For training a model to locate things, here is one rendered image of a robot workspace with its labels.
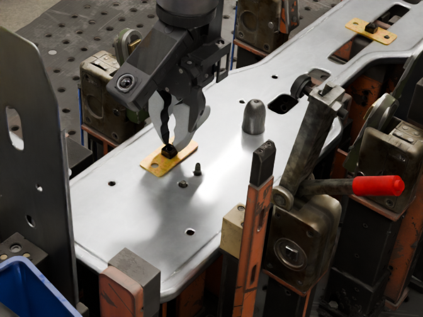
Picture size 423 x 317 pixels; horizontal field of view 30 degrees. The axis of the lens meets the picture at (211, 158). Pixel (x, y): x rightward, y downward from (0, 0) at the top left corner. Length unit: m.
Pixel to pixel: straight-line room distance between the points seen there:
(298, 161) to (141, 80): 0.20
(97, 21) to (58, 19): 0.09
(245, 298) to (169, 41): 0.31
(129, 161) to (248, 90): 0.24
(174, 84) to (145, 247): 0.20
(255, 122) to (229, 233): 0.24
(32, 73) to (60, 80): 1.03
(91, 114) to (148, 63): 0.29
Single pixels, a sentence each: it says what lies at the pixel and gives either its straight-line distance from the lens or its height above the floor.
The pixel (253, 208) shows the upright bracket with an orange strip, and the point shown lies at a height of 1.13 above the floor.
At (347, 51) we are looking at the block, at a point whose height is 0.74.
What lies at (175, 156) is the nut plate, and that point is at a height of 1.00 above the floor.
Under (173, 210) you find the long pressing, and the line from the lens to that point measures 0.99.
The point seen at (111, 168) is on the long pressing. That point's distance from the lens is 1.04.
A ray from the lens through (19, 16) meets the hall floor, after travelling 3.29.
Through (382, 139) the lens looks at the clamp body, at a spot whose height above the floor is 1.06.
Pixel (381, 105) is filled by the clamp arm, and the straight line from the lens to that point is 1.03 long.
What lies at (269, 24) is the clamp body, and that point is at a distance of 1.36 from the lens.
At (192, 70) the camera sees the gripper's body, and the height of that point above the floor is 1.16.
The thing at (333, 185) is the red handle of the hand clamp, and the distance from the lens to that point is 0.89.
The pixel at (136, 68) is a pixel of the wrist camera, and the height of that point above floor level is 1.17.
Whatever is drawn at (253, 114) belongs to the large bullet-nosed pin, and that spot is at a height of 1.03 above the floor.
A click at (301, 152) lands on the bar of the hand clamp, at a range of 0.88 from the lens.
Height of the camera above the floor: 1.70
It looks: 41 degrees down
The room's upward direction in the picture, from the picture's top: 5 degrees clockwise
